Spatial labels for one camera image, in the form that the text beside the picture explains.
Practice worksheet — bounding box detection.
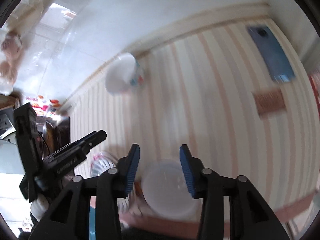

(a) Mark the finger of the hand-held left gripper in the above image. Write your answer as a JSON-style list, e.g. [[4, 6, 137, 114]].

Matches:
[[72, 130, 107, 153]]

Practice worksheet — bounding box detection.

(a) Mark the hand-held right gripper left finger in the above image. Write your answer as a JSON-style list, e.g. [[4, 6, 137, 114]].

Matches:
[[29, 144, 140, 240]]

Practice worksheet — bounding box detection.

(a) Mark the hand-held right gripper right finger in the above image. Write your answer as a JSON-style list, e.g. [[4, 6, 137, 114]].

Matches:
[[179, 144, 292, 240]]

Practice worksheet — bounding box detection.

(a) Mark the red floral white bowl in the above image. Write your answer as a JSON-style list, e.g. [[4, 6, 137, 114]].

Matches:
[[141, 159, 202, 218]]

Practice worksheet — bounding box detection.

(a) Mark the blue striped white plate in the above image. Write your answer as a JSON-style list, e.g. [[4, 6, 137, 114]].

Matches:
[[90, 150, 135, 213]]

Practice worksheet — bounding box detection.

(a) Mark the striped cat table mat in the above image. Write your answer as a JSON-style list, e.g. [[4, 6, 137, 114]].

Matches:
[[67, 17, 320, 230]]

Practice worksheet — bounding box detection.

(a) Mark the blue print white bowl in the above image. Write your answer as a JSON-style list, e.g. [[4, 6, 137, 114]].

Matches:
[[104, 52, 145, 94]]

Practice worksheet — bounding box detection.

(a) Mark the clear plastic bag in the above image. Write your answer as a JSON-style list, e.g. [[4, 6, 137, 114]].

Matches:
[[0, 5, 30, 95], [15, 0, 85, 63]]

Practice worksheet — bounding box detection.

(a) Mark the small brown card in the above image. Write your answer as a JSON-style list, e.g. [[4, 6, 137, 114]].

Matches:
[[252, 89, 286, 115]]

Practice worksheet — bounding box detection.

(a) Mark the blue smartphone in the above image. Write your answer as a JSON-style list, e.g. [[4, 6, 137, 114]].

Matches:
[[246, 25, 295, 82]]

